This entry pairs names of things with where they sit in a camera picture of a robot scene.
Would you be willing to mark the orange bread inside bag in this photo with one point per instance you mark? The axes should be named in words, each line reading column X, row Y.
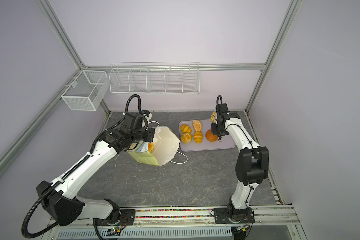
column 150, row 147

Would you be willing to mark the white mesh wall box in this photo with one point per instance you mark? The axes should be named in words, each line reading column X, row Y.
column 86, row 91

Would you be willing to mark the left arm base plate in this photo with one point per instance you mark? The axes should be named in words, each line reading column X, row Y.
column 125, row 217

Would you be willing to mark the yellow fake bread roll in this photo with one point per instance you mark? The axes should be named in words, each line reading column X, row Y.
column 185, row 129

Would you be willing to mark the long ridged fake bread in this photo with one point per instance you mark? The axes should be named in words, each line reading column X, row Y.
column 213, row 116

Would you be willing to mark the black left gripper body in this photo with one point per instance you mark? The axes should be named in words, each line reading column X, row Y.
column 143, row 135

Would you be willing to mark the striped yellow fake bread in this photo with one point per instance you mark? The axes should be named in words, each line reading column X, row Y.
column 198, row 137

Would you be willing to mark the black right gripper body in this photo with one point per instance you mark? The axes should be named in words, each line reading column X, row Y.
column 216, row 130

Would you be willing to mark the lavender plastic tray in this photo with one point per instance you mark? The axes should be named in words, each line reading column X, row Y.
column 206, row 141

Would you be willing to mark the floral paper gift bag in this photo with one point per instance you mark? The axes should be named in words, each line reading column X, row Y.
column 166, row 147

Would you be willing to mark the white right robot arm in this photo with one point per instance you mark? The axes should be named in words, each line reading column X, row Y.
column 252, row 165

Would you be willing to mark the aluminium mounting rail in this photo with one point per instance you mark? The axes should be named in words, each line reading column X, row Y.
column 182, row 222

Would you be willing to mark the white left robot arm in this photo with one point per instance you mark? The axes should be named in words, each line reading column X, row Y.
column 60, row 197

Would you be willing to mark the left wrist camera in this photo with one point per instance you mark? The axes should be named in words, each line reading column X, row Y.
column 147, row 114

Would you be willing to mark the long white wire basket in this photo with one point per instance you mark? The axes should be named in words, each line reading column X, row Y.
column 155, row 78

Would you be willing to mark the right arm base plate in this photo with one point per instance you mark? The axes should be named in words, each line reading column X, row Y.
column 233, row 216

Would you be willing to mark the round orange fake bun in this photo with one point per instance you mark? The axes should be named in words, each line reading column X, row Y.
column 210, row 136

